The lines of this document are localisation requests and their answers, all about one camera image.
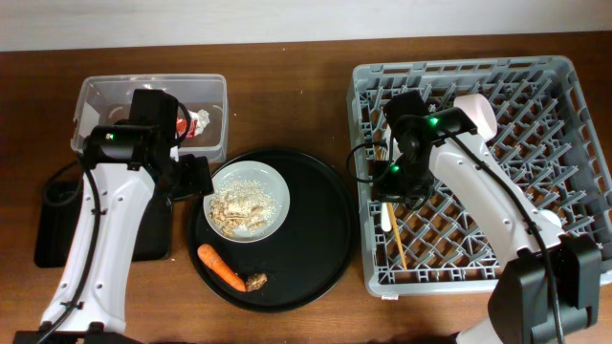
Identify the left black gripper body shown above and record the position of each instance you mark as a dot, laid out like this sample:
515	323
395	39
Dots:
187	180

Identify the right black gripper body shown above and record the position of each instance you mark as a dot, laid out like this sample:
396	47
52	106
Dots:
402	180

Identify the white plastic fork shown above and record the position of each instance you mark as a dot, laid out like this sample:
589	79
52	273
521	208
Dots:
385	217

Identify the red snack wrapper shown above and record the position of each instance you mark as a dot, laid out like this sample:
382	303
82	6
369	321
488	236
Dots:
184	129

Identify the white tissue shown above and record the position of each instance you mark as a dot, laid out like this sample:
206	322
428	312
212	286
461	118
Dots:
199	121

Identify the wooden chopstick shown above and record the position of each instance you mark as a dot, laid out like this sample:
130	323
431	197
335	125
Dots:
396	231

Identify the grey plate with food scraps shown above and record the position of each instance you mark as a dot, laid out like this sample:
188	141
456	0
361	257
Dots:
250	202

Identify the orange carrot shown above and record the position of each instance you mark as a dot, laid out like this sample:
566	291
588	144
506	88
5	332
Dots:
212	260

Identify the pink saucer plate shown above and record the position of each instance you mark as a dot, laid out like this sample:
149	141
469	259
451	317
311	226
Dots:
480	112

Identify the cream plastic cup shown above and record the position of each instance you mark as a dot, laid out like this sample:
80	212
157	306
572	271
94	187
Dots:
552	217

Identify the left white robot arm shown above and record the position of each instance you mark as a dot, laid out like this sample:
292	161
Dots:
126	167

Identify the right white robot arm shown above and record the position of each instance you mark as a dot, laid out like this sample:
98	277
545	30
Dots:
550	281

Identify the grey dishwasher rack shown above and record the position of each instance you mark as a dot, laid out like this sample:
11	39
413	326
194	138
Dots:
545	142

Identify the clear plastic bin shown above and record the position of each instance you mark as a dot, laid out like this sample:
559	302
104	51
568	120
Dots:
105	99

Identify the brown food chunk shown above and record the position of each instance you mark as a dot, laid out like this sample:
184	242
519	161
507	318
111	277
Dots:
256	281

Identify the round black serving tray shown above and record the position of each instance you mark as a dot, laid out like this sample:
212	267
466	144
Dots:
305	257

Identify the black rectangular tray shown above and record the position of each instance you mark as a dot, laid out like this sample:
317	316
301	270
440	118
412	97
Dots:
57	227

